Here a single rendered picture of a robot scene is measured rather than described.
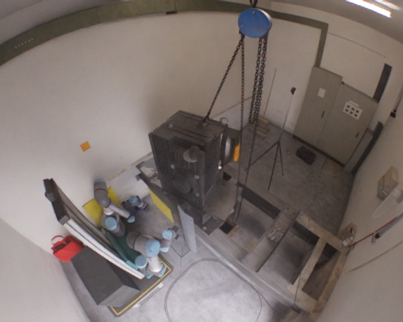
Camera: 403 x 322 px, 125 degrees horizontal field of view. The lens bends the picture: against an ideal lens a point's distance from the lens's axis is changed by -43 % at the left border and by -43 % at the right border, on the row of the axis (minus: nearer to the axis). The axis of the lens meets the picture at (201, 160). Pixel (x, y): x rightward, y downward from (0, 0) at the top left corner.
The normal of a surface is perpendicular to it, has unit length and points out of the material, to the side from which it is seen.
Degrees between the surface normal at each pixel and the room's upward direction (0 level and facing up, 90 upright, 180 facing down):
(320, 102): 90
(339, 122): 90
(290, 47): 90
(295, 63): 90
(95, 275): 0
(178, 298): 0
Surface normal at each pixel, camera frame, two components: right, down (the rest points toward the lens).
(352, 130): -0.71, 0.51
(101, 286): -0.01, -0.70
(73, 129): 0.71, 0.50
